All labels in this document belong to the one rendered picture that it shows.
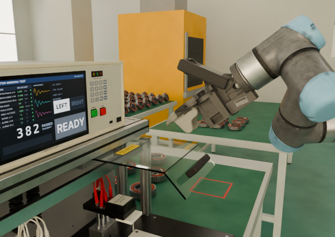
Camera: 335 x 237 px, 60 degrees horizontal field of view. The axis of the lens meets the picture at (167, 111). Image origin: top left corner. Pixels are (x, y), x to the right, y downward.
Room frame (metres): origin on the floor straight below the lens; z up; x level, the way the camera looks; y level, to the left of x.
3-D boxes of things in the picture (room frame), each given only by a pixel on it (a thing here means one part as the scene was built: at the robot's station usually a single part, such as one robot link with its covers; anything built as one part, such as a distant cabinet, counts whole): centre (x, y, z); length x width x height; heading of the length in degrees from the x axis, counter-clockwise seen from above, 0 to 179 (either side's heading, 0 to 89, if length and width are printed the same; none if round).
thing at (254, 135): (2.88, -0.72, 0.37); 1.85 x 1.10 x 0.75; 155
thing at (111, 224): (0.81, 0.20, 0.80); 0.07 x 0.05 x 0.06; 155
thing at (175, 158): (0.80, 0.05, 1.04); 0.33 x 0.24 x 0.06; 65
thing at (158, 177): (1.32, 0.06, 0.77); 0.11 x 0.11 x 0.04
